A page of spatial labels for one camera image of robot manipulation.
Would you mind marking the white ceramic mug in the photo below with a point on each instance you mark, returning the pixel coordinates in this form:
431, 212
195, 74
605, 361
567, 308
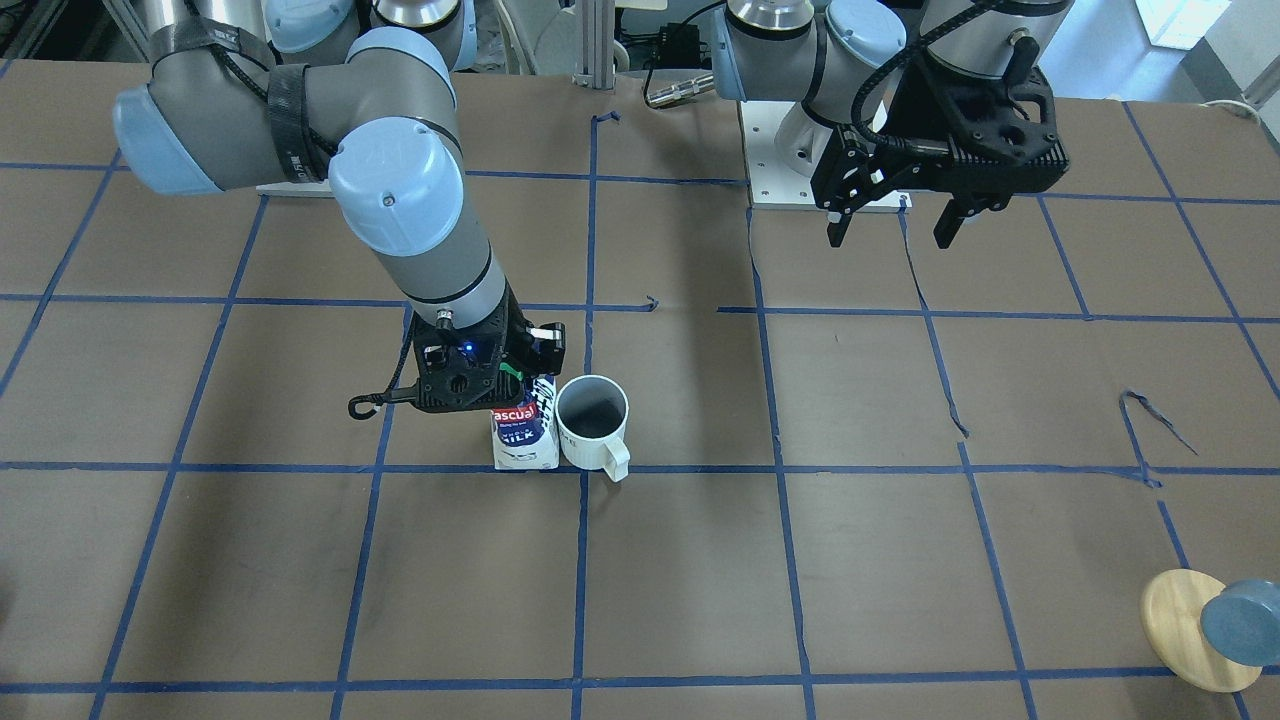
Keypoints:
591, 415

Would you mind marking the blue grey cup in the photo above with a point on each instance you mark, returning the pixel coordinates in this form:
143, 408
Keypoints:
1242, 622

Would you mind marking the wooden mug tree stand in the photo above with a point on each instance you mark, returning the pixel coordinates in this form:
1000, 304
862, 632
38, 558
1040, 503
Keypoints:
1171, 607

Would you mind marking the aluminium frame post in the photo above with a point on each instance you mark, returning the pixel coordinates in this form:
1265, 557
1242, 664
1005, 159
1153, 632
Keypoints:
595, 67

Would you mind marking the white blue milk carton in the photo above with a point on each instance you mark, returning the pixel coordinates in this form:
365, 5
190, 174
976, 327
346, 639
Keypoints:
525, 435

